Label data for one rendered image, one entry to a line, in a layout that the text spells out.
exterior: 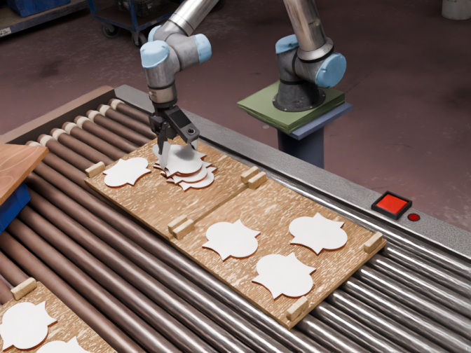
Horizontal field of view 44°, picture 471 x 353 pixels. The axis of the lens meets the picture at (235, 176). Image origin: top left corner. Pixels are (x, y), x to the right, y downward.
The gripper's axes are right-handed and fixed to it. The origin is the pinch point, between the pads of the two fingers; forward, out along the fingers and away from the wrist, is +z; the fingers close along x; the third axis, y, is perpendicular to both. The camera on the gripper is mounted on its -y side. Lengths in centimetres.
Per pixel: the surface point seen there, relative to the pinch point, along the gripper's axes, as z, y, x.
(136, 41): 89, 281, -142
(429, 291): 7, -77, -12
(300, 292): 3, -59, 11
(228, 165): 4.3, -8.1, -10.7
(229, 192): 4.2, -18.4, -2.5
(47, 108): 97, 253, -46
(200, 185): 3.1, -10.9, 1.7
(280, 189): 4.3, -27.8, -12.9
